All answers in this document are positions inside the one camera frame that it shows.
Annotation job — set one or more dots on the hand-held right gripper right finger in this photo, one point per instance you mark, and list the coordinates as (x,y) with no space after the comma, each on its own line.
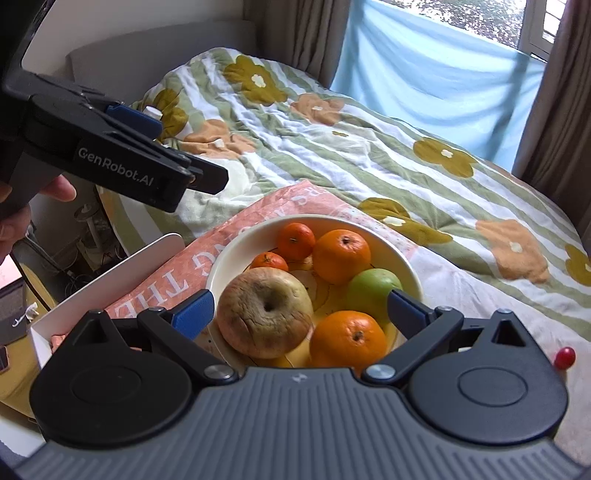
(408,314)

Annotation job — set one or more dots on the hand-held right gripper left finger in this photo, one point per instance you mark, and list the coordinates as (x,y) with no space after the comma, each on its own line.
(196,314)

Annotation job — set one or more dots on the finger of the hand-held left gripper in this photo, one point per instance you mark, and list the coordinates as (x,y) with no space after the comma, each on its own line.
(207,177)
(136,120)

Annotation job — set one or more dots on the small green apple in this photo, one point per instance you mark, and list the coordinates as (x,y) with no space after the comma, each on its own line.
(371,288)

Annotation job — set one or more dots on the yellow duck print bowl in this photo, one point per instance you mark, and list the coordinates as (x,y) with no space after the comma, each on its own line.
(397,263)

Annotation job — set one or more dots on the large orange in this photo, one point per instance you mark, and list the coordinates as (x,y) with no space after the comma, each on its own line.
(348,339)
(341,256)

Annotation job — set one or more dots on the wrinkled brownish apple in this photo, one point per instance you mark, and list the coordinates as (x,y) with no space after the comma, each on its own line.
(263,318)

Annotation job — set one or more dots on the small mandarin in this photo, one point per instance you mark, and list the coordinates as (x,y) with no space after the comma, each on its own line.
(295,240)
(269,262)

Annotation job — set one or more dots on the person's left hand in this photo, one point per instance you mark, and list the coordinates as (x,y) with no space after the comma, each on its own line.
(60,189)

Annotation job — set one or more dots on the grey upholstered headboard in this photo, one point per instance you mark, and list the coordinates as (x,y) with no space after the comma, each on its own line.
(138,60)

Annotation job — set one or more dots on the white cloth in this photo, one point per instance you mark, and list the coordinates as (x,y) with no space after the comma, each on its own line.
(485,290)

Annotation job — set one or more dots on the white cardboard box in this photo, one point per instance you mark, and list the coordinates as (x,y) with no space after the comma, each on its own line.
(92,295)

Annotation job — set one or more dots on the small red fruit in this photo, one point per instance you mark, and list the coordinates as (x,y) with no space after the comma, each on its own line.
(564,357)

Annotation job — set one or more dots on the floral striped quilt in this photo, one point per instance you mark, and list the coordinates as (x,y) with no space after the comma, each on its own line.
(369,152)

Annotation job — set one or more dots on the brown curtain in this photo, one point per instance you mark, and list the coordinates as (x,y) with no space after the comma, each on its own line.
(558,115)
(295,37)

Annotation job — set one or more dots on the dark flat device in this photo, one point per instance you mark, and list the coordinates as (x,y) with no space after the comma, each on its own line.
(11,314)

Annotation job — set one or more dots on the light blue window cloth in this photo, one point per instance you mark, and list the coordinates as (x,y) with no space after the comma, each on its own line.
(415,78)

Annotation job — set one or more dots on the window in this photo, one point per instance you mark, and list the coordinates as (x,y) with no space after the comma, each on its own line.
(461,14)

